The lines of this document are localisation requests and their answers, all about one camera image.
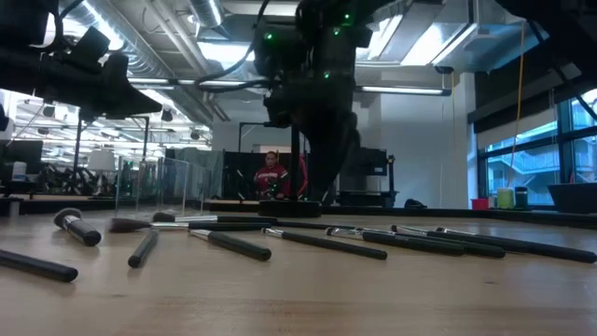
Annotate yellow hanging cord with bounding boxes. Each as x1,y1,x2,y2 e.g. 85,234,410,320
509,21,527,188

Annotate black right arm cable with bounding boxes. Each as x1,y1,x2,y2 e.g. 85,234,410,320
194,0,281,93

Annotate person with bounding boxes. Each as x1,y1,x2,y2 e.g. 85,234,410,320
254,150,291,201

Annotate black monitor on cart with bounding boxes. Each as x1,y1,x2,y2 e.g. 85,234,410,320
338,147,398,207

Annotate ceiling tube light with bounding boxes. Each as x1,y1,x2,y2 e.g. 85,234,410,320
128,77,256,91
358,85,452,97

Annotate dark grey bin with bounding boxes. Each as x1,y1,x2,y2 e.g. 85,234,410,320
548,182,597,215

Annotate black-handled silver-ferrule makeup brush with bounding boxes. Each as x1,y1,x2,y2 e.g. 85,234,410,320
390,224,531,253
261,227,389,261
188,228,272,262
435,226,597,264
326,226,467,257
362,227,507,259

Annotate green container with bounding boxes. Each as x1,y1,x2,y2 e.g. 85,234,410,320
496,187,515,210

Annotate short thick kabuki brush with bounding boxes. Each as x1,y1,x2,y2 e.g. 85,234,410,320
53,207,103,247

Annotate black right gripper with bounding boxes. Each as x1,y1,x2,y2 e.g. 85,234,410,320
265,46,363,203

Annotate medium dark-bristle makeup brush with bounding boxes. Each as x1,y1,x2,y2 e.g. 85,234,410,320
152,212,279,226

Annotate silver round ceiling duct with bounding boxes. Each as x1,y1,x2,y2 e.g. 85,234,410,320
188,0,225,29

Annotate background black robot arms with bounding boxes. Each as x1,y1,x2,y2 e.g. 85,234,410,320
36,162,116,196

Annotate red hanging hose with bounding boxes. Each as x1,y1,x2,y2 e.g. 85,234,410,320
298,153,310,197

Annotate black computer monitor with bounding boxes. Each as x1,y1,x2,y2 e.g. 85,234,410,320
0,139,44,184

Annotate clear acrylic brush organiser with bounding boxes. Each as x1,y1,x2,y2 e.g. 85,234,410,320
114,156,212,219

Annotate black gantry frame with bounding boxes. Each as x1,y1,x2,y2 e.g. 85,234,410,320
238,120,293,155

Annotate large brown powder brush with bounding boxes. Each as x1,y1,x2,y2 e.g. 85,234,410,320
109,217,273,233

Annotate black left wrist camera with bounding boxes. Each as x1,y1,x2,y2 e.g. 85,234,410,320
59,26,112,72

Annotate tall black stand frame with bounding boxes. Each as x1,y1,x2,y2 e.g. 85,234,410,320
73,114,150,197

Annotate slim black makeup brush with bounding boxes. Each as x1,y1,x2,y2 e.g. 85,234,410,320
275,219,358,231
0,248,79,284
128,229,160,269

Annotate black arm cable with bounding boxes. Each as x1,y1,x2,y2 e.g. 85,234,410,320
194,0,281,93
54,0,86,22

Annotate white lampshade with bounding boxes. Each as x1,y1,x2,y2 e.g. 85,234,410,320
87,149,117,172

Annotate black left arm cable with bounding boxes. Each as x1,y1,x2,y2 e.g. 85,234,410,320
54,0,86,22

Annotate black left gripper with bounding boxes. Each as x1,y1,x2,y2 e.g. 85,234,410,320
0,46,163,118

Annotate grey tarp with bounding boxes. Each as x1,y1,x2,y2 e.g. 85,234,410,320
173,147,225,201

